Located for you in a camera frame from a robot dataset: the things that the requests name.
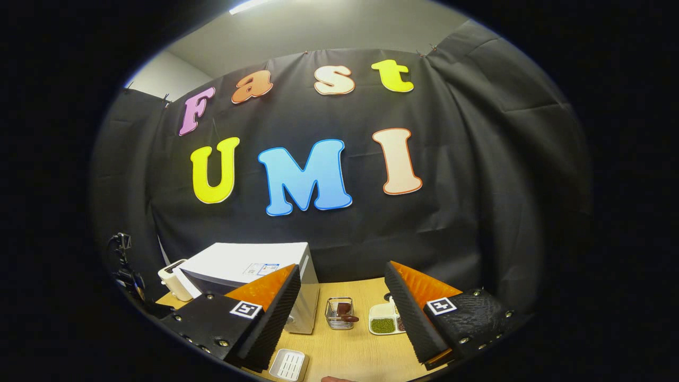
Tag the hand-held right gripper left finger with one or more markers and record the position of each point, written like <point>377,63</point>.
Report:
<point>273,323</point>

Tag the white divided dish with beans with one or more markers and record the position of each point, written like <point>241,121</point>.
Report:
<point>382,324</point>

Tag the white rectangular tray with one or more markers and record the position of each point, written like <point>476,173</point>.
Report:
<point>289,366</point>

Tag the black backdrop cloth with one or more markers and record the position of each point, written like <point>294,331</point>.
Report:
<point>477,159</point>

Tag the brown utensil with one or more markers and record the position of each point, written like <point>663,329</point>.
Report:
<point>347,317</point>

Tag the white microwave oven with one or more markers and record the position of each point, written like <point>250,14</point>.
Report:
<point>238,260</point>

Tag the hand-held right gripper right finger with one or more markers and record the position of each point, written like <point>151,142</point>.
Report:
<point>408,313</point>

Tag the white toaster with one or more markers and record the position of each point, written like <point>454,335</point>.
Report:
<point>172,278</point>

